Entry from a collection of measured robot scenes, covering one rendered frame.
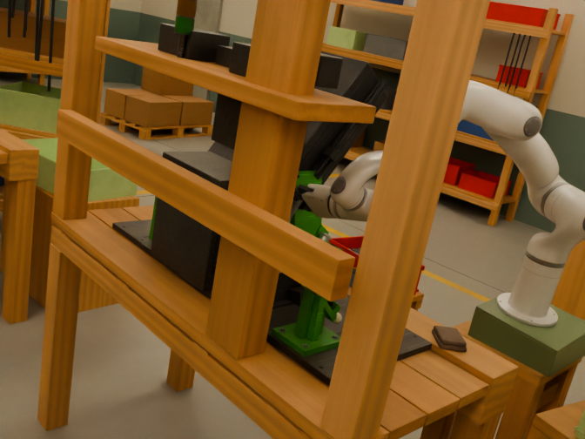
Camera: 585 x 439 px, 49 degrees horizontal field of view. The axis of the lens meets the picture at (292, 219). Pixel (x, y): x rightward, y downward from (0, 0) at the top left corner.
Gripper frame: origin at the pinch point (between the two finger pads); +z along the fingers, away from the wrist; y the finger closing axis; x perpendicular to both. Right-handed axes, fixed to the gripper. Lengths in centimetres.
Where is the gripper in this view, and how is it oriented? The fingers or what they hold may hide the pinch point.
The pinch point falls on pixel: (299, 199)
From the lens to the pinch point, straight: 188.5
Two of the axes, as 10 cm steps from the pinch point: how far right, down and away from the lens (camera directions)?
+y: -5.2, -6.5, -5.6
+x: -5.1, 7.6, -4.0
